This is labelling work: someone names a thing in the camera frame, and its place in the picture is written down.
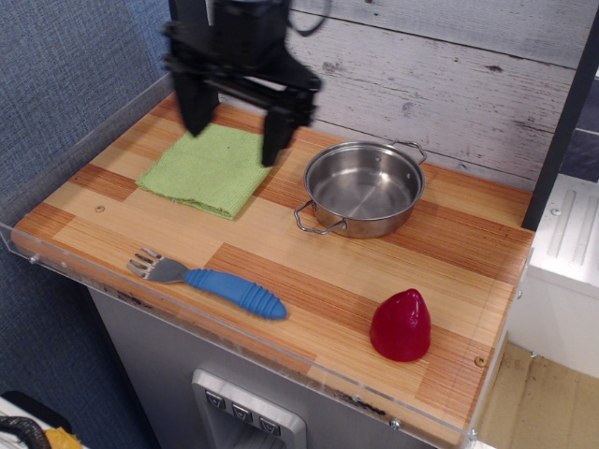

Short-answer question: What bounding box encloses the clear acrylic edge guard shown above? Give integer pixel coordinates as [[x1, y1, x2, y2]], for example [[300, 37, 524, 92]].
[[1, 78, 533, 448]]

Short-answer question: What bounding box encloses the white toy sink unit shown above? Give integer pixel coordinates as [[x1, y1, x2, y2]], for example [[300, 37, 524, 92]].
[[507, 175, 598, 378]]

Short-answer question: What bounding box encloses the dark right frame post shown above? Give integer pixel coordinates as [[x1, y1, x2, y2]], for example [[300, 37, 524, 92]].
[[521, 11, 598, 231]]

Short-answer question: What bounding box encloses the grey cabinet with dispenser panel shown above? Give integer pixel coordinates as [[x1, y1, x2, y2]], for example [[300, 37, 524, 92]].
[[92, 291, 427, 448]]

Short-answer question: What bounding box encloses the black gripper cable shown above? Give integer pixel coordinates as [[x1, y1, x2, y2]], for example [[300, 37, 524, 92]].
[[285, 0, 333, 36]]

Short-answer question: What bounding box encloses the yellow object bottom left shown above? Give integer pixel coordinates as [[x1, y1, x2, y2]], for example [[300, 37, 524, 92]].
[[45, 427, 84, 449]]

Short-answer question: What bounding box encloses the red plastic strawberry toy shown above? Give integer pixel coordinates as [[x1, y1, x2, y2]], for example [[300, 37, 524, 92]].
[[370, 288, 431, 362]]

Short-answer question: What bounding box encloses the stainless steel sauce pot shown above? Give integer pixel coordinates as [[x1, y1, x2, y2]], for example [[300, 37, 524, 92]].
[[294, 140, 427, 239]]

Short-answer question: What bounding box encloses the dark frame post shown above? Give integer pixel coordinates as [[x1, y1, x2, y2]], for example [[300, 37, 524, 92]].
[[168, 0, 212, 26], [521, 11, 598, 231]]

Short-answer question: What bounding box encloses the green folded cloth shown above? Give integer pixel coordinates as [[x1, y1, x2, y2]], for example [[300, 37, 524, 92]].
[[136, 123, 270, 220]]

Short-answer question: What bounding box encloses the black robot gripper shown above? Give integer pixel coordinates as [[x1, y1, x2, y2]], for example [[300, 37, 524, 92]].
[[163, 1, 321, 167]]

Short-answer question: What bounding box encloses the dark left frame post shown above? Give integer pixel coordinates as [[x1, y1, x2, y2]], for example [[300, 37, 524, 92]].
[[168, 0, 212, 26]]

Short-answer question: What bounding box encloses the blue handled metal fork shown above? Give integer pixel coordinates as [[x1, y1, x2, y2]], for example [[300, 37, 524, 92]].
[[126, 247, 287, 320]]

